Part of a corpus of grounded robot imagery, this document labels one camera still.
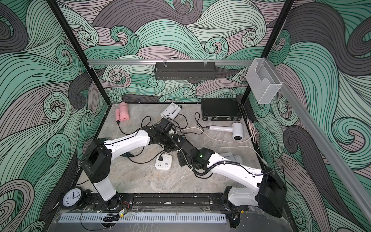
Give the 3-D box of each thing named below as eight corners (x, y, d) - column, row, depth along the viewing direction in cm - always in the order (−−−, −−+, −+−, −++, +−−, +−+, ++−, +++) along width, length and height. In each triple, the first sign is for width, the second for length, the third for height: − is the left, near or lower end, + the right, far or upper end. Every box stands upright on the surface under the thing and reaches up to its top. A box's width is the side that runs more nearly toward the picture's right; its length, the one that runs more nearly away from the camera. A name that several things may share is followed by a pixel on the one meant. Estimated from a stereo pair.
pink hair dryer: (116, 121, 109) (114, 118, 106) (117, 106, 120) (115, 103, 117) (129, 119, 111) (127, 116, 108) (129, 104, 121) (127, 101, 118)
